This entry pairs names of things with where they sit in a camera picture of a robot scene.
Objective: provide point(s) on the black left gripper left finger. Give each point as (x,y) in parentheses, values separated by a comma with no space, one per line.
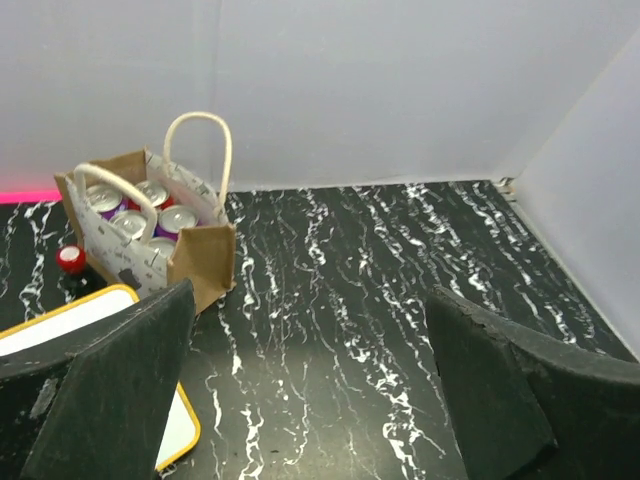
(107,385)

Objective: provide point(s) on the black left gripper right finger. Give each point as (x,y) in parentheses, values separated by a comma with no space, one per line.
(524,405)

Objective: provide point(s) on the purple soda can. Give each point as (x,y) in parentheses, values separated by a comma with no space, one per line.
(174,219)
(135,225)
(105,200)

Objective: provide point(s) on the canvas tote bag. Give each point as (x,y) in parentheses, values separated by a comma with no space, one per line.
(205,254)

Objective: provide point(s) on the red cola can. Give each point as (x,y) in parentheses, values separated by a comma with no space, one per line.
(158,194)
(162,245)

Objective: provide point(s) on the yellow framed whiteboard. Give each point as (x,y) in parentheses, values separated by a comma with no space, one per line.
(95,320)

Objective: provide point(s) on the red emergency stop button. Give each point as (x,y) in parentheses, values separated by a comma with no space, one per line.
(71,259)

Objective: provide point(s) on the pink tape strip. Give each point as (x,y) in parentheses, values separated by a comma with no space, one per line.
(29,196)

